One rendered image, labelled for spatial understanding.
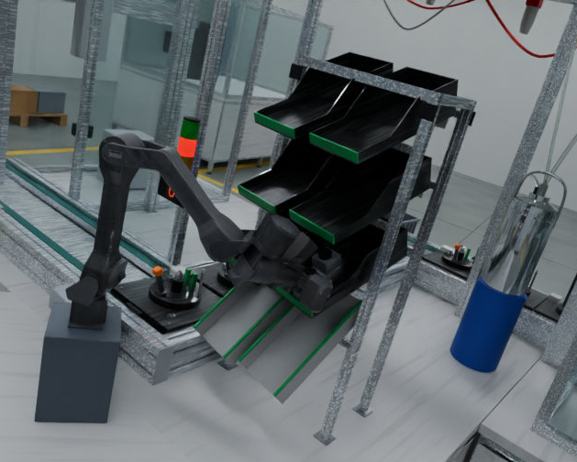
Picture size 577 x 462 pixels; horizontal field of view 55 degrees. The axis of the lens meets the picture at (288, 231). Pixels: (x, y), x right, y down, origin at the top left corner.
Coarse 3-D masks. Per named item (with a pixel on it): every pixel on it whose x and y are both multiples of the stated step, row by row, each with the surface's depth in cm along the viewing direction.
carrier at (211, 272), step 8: (216, 264) 175; (224, 264) 168; (192, 272) 165; (200, 272) 167; (208, 272) 168; (216, 272) 170; (224, 272) 167; (208, 280) 163; (216, 280) 164; (224, 280) 163; (208, 288) 160; (216, 288) 160; (224, 288) 161
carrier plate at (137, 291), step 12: (120, 288) 146; (132, 288) 148; (144, 288) 149; (204, 288) 158; (120, 300) 144; (132, 300) 142; (144, 300) 143; (204, 300) 151; (216, 300) 153; (144, 312) 138; (156, 312) 139; (168, 312) 141; (180, 312) 142; (192, 312) 144; (204, 312) 145; (156, 324) 136; (168, 324) 135; (180, 324) 136; (192, 324) 140
